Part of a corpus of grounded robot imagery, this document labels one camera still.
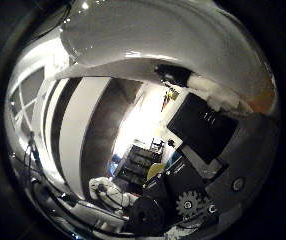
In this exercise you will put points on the black tripod stand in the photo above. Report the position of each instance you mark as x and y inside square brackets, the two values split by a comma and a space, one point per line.
[33, 150]

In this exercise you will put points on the dark metal shelving rack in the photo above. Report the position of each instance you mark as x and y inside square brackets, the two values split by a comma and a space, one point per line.
[138, 161]

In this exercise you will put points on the white framed window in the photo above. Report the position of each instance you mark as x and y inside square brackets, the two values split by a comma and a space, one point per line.
[26, 96]

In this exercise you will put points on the yellow wall poster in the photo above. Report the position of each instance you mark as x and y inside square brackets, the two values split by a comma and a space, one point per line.
[171, 95]

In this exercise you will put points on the yellow-green round chair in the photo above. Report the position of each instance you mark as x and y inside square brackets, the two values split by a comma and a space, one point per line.
[155, 170]

